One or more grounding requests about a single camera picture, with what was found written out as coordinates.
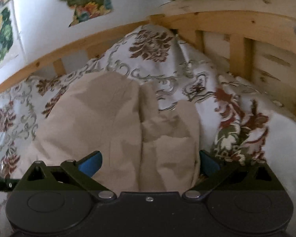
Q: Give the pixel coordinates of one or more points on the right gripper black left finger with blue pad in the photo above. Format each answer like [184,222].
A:
[69,181]

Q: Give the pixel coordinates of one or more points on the floral patterned bedspread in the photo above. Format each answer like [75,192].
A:
[237,122]

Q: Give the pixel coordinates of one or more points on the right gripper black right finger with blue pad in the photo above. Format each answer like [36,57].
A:
[231,176]

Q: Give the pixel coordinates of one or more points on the green landscape wall picture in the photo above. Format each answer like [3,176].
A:
[0,39]

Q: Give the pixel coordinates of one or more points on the wooden bed frame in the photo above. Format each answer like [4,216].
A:
[253,39]

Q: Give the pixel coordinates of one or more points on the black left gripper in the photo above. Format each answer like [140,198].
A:
[9,186]

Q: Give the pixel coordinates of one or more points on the beige large garment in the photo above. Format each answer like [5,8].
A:
[143,149]

